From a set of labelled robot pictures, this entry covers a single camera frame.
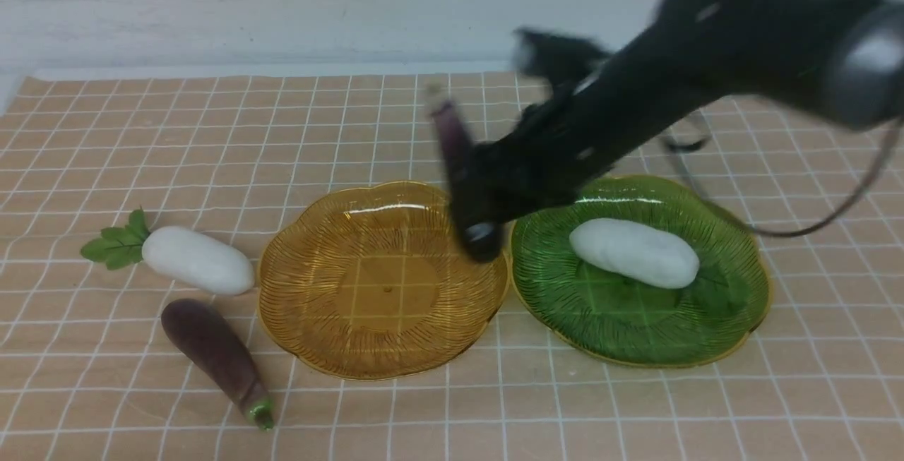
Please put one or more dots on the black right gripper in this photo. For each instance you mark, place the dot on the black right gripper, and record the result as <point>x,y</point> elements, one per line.
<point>554,151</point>

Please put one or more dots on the dark purple eggplant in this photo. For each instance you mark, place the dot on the dark purple eggplant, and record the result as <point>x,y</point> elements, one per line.
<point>455,141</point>

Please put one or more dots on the white radish with green leaves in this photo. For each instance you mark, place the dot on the white radish with green leaves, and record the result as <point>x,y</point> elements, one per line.
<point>176,252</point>

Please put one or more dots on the purple eggplant green stem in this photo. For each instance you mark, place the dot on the purple eggplant green stem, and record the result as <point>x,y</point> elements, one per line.
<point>199,331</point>

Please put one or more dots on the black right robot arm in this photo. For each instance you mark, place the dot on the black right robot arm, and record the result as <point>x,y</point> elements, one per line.
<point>840,60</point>

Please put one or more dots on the green glass plate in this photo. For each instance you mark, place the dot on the green glass plate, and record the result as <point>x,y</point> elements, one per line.
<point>622,320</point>

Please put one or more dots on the amber glass plate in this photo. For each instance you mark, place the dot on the amber glass plate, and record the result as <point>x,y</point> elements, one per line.
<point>369,284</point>

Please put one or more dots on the orange checkered tablecloth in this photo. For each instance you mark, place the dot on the orange checkered tablecloth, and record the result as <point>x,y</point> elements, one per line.
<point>87,373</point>

